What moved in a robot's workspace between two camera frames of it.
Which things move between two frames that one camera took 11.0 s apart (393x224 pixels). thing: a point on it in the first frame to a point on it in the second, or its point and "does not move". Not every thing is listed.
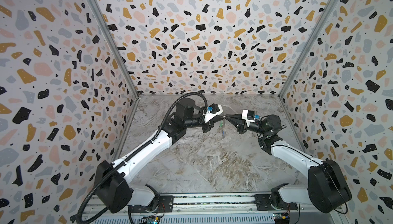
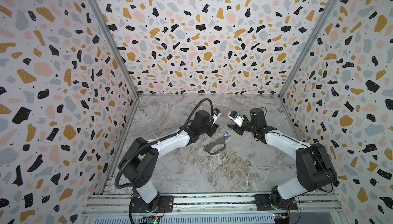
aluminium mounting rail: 200,209 does not move
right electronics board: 282,218 does not move
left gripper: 209,125 to 214,130
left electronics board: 153,220 does not move
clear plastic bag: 223,129 to 220,141
